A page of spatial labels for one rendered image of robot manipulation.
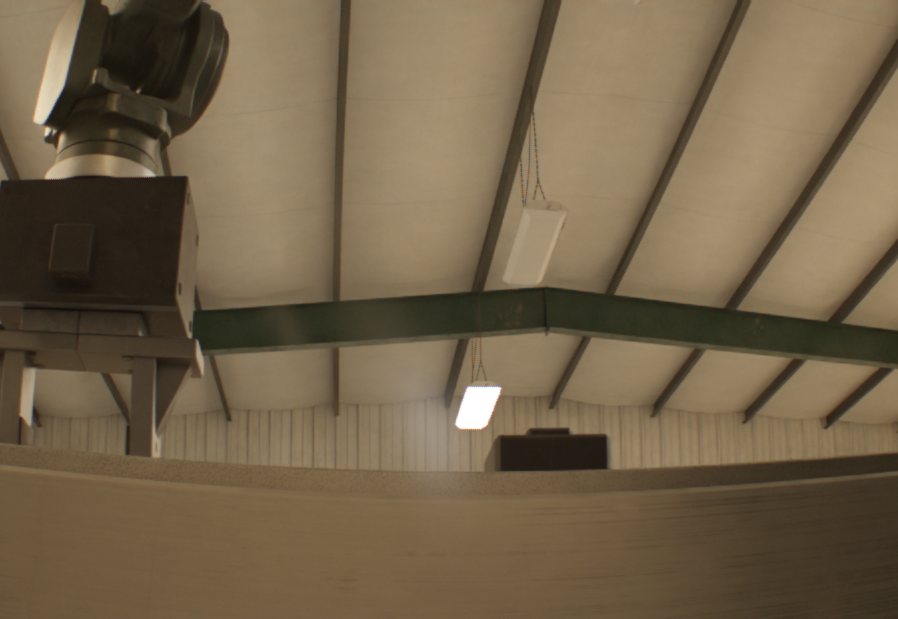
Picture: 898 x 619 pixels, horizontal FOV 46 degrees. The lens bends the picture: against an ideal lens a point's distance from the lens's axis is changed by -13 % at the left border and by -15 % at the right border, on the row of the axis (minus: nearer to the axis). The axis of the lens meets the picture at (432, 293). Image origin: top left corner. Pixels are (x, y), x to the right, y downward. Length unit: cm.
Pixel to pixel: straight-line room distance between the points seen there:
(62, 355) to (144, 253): 14
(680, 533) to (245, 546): 13
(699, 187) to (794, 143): 131
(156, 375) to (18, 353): 16
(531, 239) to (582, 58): 157
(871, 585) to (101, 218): 92
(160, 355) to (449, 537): 80
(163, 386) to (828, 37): 840
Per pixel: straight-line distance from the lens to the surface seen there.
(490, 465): 54
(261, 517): 35
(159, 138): 127
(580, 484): 40
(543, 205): 871
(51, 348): 116
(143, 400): 113
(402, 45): 906
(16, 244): 118
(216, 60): 131
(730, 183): 1129
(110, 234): 116
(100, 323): 116
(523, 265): 942
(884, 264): 1296
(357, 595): 35
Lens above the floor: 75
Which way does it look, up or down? 23 degrees up
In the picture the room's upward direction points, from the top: straight up
